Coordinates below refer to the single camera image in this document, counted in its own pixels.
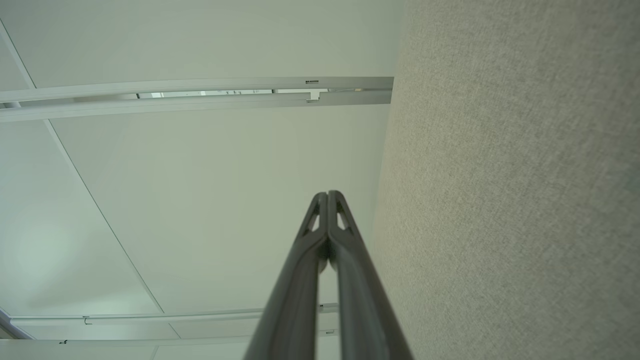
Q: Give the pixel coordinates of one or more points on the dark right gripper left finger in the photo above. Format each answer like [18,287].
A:
[295,300]

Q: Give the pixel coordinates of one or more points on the aluminium wall partition post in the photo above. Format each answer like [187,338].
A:
[150,316]
[200,103]

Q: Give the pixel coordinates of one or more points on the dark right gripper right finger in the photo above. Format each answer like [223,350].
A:
[365,300]

